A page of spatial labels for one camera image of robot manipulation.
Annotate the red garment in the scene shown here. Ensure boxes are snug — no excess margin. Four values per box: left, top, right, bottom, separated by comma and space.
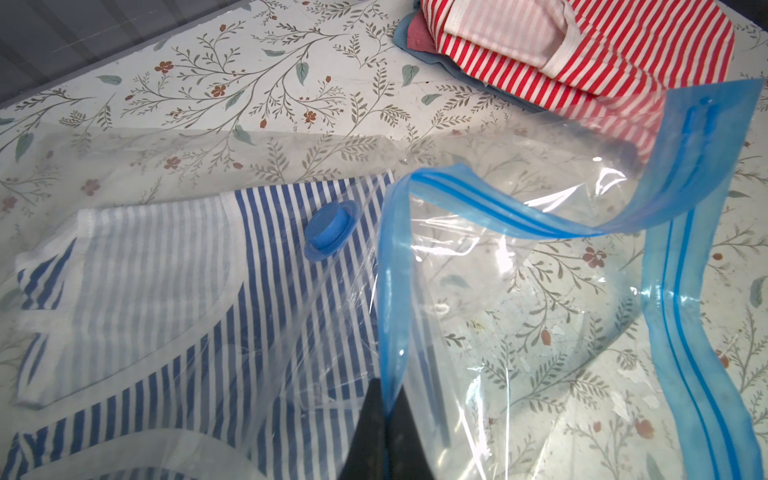
406, 18, 437, 54

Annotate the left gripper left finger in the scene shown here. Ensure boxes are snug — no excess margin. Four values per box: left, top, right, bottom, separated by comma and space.
338, 379, 386, 480

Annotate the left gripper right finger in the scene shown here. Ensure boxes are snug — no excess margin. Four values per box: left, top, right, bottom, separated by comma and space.
387, 389, 434, 480

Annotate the blue tank top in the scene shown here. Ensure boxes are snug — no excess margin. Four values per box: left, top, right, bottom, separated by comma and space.
393, 1, 544, 113

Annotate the blue vacuum valve cap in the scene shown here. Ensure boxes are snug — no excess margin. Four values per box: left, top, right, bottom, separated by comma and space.
304, 200, 361, 262

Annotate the navy striped folded garment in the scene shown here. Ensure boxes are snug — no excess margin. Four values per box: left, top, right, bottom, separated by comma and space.
1, 172, 393, 479

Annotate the clear vacuum bag blue zipper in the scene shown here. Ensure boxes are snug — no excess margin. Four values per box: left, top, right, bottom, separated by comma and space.
1, 80, 765, 479

